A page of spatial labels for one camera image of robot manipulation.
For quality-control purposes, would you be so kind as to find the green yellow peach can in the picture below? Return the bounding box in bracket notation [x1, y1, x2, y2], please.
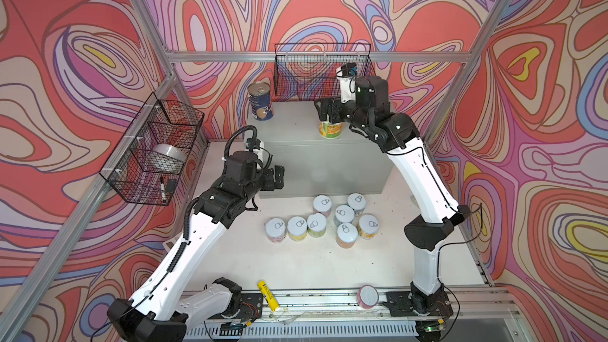
[319, 121, 343, 139]

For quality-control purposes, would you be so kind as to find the pink label can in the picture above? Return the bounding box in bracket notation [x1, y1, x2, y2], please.
[264, 218, 287, 243]

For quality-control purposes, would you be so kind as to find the dark blue tin can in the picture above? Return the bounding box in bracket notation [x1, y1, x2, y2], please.
[247, 82, 273, 120]

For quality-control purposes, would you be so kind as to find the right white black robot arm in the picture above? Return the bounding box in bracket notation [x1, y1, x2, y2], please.
[314, 74, 472, 315]

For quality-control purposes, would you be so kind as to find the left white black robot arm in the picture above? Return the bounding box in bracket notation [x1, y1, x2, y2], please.
[107, 125, 284, 341]

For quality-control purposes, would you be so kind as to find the yellow label can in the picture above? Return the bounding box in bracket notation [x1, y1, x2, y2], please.
[357, 215, 379, 239]
[287, 216, 308, 242]

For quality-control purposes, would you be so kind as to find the grey metal cabinet box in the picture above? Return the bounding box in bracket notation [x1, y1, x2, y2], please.
[246, 101, 394, 199]

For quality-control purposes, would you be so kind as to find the back left pink can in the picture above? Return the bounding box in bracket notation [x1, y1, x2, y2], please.
[313, 195, 333, 218]

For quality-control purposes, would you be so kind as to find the green label can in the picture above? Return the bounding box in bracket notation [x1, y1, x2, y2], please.
[307, 213, 327, 238]

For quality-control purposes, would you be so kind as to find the center white lid can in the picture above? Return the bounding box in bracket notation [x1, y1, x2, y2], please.
[333, 204, 356, 226]

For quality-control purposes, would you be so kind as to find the white lid can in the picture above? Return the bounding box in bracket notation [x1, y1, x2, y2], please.
[333, 204, 356, 226]
[347, 193, 367, 217]

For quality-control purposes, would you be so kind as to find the back right white lid can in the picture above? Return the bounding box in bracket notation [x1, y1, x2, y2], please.
[347, 193, 367, 217]

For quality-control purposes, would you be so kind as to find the silver tape roll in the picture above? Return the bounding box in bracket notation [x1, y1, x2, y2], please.
[150, 143, 187, 174]

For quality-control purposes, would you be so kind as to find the right yellow label can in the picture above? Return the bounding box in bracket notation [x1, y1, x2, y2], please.
[357, 215, 379, 239]

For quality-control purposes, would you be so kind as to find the pink calculator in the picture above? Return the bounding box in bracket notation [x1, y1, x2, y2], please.
[162, 234, 182, 253]

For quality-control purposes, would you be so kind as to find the yellow glue tube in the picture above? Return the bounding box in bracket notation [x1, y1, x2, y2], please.
[257, 280, 280, 312]

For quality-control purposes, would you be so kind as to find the pink tape roll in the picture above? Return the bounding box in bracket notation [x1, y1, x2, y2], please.
[356, 285, 379, 310]

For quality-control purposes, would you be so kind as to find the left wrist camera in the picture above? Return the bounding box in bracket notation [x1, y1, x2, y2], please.
[245, 137, 264, 152]

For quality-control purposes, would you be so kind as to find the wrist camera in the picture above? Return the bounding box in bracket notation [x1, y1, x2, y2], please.
[337, 63, 358, 79]
[245, 137, 264, 152]

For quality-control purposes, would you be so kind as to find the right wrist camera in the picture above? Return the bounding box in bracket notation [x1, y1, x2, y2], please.
[337, 63, 358, 79]

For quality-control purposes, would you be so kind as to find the back black wire basket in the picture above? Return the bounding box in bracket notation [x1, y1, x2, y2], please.
[273, 41, 375, 101]

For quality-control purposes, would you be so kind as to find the black wire basket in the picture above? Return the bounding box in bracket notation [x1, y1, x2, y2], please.
[273, 41, 375, 101]
[100, 93, 204, 206]

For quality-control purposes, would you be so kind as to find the left black wire basket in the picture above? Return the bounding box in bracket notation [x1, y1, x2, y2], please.
[100, 93, 204, 206]

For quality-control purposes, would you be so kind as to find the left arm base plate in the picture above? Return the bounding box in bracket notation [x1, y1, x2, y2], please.
[211, 292, 264, 321]

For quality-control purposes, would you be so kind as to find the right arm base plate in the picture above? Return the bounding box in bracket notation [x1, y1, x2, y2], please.
[380, 288, 454, 318]

